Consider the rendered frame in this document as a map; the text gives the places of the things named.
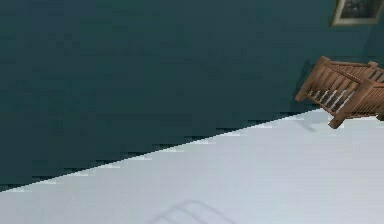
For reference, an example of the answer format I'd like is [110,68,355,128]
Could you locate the brown wooden slatted table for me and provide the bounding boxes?
[294,55,384,130]

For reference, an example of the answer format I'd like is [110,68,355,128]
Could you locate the grey framed wall picture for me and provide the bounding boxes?
[330,0,384,27]

